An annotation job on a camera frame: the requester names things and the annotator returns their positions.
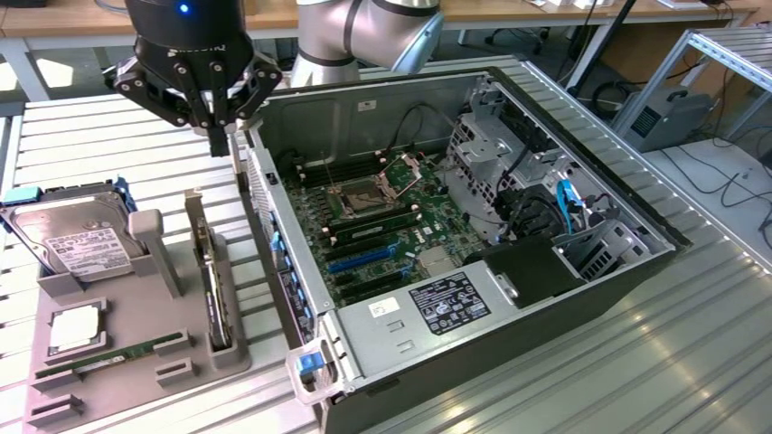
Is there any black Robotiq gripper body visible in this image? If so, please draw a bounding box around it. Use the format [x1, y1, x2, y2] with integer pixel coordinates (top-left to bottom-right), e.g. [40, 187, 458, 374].
[124, 0, 255, 106]

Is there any graphics card with metal bracket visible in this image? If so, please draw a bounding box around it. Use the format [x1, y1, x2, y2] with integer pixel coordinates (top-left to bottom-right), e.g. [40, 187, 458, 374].
[183, 188, 238, 353]

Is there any black RAM slot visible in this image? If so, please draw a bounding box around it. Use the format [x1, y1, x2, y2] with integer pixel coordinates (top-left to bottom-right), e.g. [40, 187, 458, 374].
[330, 205, 423, 227]
[298, 157, 386, 177]
[303, 168, 391, 189]
[300, 163, 387, 183]
[298, 152, 383, 172]

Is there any thin metal locking lever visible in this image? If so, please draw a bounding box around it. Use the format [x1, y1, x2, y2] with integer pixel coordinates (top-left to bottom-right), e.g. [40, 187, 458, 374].
[323, 151, 339, 193]

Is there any blue disk carrier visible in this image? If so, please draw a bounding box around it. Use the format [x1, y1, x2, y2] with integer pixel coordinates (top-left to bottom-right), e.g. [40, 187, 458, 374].
[0, 177, 139, 236]

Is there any metal socket cover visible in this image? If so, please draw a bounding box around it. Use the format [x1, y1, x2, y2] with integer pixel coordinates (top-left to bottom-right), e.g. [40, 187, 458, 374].
[376, 152, 428, 200]

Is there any CPU socket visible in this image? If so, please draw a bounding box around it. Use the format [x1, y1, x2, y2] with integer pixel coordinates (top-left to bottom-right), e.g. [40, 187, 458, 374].
[328, 179, 399, 221]

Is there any silver hard disk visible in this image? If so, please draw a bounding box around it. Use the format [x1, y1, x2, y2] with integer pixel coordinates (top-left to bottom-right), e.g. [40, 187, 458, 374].
[8, 192, 151, 284]

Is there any RAM stick with white label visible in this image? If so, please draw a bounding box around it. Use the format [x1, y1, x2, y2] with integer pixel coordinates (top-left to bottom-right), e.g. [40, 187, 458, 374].
[331, 215, 422, 241]

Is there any perforated metal drive cage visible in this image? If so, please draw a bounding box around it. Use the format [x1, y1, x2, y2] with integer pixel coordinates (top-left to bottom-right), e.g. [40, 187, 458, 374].
[447, 77, 575, 245]

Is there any long black expansion slot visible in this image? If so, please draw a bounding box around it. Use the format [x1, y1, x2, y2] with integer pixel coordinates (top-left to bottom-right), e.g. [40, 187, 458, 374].
[323, 238, 391, 262]
[340, 283, 408, 305]
[336, 272, 404, 295]

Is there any green motherboard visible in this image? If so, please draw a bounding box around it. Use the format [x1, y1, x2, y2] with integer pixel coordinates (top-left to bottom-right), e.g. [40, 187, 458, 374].
[280, 151, 491, 309]

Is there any blue expansion slot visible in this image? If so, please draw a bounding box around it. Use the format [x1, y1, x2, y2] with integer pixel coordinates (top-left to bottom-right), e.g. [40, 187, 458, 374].
[327, 250, 395, 274]

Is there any silver chipset heatsink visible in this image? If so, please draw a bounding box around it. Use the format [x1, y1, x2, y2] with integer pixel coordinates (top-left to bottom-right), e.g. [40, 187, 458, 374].
[419, 248, 455, 276]

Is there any grey parts rack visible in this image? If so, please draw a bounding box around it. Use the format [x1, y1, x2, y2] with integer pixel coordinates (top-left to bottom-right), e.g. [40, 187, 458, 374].
[23, 208, 254, 430]

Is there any silver CPU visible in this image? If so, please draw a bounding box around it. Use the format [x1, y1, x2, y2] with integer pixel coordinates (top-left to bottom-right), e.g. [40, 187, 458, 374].
[47, 308, 103, 352]

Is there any black stand pole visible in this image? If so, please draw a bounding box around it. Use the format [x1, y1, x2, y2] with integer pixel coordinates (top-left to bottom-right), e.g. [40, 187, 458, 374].
[563, 0, 639, 91]

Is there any green RAM stick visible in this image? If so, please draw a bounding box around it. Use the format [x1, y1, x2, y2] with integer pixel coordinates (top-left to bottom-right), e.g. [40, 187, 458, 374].
[34, 332, 186, 380]

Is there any black plastic shroud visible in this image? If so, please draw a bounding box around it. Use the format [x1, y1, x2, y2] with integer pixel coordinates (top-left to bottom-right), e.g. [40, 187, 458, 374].
[480, 236, 588, 312]

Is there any silver power supply with label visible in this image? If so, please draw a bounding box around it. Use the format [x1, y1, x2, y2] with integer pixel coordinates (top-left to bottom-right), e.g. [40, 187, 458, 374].
[334, 260, 522, 380]

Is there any grey computer tower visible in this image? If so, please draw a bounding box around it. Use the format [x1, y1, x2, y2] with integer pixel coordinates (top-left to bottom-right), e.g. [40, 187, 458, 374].
[627, 88, 718, 154]

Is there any silver metal disk bay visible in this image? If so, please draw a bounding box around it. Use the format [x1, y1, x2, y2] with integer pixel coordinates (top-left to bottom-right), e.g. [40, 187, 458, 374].
[551, 218, 678, 284]

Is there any open black PC case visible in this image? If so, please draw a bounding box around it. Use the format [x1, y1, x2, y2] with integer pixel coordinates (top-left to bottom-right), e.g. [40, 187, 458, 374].
[223, 66, 694, 434]

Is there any long black cable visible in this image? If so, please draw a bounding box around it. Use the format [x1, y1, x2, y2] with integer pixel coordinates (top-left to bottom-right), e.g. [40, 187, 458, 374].
[386, 102, 463, 157]

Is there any black cable bundle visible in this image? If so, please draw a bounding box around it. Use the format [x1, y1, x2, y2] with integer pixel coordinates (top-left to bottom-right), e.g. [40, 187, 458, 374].
[498, 183, 575, 243]

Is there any coiled black cable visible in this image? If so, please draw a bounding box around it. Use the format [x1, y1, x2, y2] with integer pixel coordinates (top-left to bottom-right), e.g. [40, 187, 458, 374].
[592, 80, 630, 119]

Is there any blue SATA wire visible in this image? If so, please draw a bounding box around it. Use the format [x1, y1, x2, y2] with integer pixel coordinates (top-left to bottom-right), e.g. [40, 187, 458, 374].
[558, 178, 586, 237]

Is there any aluminium profile frame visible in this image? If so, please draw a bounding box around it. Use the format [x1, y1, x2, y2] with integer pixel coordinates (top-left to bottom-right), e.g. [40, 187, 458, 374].
[610, 26, 772, 142]

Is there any black floor cable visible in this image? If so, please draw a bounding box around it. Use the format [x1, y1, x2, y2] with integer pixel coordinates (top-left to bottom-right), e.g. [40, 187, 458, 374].
[660, 135, 772, 210]

